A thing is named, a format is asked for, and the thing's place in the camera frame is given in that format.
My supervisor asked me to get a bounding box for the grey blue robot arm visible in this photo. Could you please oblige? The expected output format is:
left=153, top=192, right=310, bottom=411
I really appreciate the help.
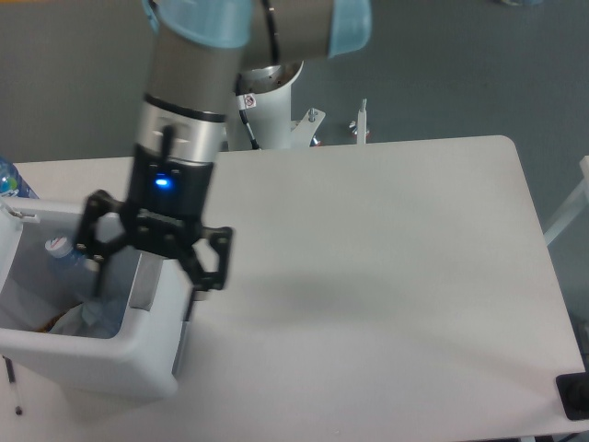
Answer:
left=74, top=1, right=372, bottom=298

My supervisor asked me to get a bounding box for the blue bottle at edge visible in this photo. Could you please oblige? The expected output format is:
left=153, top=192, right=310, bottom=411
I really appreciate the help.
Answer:
left=0, top=157, right=39, bottom=199

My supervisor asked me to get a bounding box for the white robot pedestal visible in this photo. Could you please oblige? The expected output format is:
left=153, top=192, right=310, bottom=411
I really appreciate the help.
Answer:
left=222, top=62, right=326, bottom=151

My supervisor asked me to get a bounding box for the white tissue pack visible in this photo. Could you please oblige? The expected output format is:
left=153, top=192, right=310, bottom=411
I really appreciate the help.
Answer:
left=49, top=302, right=102, bottom=336

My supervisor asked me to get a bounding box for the white trash can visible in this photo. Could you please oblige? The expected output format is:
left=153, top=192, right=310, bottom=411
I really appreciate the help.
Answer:
left=1, top=197, right=189, bottom=398

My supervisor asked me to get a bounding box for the clear plastic water bottle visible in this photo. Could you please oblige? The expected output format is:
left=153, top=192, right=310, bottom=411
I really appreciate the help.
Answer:
left=44, top=237, right=126, bottom=339

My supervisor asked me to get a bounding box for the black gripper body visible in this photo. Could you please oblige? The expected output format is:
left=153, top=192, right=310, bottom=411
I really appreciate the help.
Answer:
left=120, top=145, right=214, bottom=260

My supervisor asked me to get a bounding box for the colourful trash in bin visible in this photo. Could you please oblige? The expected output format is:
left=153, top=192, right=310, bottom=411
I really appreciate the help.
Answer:
left=36, top=312, right=66, bottom=333

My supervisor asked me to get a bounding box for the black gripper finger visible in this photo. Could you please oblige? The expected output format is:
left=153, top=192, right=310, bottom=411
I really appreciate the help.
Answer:
left=177, top=224, right=235, bottom=323
left=75, top=190, right=133, bottom=297

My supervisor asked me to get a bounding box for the white frame at right edge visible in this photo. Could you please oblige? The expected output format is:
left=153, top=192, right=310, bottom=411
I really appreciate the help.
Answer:
left=543, top=156, right=588, bottom=246

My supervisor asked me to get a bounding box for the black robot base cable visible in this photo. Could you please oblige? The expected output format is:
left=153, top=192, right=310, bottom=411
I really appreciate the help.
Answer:
left=233, top=82, right=262, bottom=151

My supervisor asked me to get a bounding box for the black device at table corner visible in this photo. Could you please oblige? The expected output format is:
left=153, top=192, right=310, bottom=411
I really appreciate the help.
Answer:
left=556, top=372, right=588, bottom=421

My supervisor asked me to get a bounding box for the white levelling foot bracket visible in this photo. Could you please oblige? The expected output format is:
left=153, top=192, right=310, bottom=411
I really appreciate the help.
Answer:
left=349, top=98, right=370, bottom=145

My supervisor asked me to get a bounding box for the black pen on table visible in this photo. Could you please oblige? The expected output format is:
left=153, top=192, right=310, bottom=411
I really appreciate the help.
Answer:
left=3, top=356, right=23, bottom=416

